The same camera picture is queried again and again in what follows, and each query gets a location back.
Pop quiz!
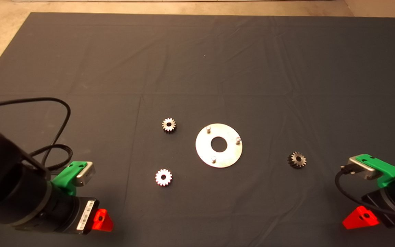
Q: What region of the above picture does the steel planetary gear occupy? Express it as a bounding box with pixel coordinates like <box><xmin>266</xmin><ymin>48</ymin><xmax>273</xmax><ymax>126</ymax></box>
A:
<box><xmin>287</xmin><ymin>151</ymin><xmax>307</xmax><ymax>169</ymax></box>
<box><xmin>155</xmin><ymin>168</ymin><xmax>173</xmax><ymax>187</ymax></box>
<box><xmin>162</xmin><ymin>118</ymin><xmax>177</xmax><ymax>134</ymax></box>

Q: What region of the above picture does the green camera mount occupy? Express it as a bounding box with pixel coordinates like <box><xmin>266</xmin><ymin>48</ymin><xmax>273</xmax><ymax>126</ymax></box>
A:
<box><xmin>51</xmin><ymin>161</ymin><xmax>89</xmax><ymax>197</ymax></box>
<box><xmin>358</xmin><ymin>154</ymin><xmax>395</xmax><ymax>188</ymax></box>

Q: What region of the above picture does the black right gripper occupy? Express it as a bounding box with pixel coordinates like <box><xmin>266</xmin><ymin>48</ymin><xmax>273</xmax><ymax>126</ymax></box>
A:
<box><xmin>342</xmin><ymin>188</ymin><xmax>395</xmax><ymax>230</ymax></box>

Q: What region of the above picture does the green right camera mount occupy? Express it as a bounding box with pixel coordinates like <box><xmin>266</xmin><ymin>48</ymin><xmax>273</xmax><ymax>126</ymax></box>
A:
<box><xmin>358</xmin><ymin>154</ymin><xmax>395</xmax><ymax>188</ymax></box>

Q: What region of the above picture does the green left camera mount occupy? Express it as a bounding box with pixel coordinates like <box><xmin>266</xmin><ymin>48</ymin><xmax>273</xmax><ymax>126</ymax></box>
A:
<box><xmin>51</xmin><ymin>161</ymin><xmax>89</xmax><ymax>197</ymax></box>

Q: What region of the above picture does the thin black left camera cable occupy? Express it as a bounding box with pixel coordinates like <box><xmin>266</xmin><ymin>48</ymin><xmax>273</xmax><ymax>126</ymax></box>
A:
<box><xmin>0</xmin><ymin>97</ymin><xmax>73</xmax><ymax>171</ymax></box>

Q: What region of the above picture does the dark grey table cloth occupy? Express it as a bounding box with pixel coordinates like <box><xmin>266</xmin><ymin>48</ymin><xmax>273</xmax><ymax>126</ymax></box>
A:
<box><xmin>0</xmin><ymin>13</ymin><xmax>395</xmax><ymax>247</ymax></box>

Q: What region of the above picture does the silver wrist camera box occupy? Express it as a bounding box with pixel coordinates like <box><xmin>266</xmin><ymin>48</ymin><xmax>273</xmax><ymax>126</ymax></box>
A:
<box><xmin>348</xmin><ymin>156</ymin><xmax>384</xmax><ymax>181</ymax></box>
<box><xmin>74</xmin><ymin>162</ymin><xmax>96</xmax><ymax>187</ymax></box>

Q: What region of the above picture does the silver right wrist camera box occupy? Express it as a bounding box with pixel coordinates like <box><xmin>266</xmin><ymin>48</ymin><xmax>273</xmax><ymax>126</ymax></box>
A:
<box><xmin>348</xmin><ymin>156</ymin><xmax>384</xmax><ymax>181</ymax></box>

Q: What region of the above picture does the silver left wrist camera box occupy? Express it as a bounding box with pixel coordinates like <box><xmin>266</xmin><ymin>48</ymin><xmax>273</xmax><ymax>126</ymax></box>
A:
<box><xmin>74</xmin><ymin>162</ymin><xmax>96</xmax><ymax>187</ymax></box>

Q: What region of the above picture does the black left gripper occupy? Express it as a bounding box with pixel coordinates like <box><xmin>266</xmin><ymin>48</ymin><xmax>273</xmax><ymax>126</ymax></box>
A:
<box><xmin>55</xmin><ymin>196</ymin><xmax>114</xmax><ymax>235</ymax></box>

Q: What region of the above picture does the round metal carrier plate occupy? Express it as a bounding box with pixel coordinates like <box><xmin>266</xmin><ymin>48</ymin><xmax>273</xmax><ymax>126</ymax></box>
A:
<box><xmin>195</xmin><ymin>123</ymin><xmax>243</xmax><ymax>168</ymax></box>

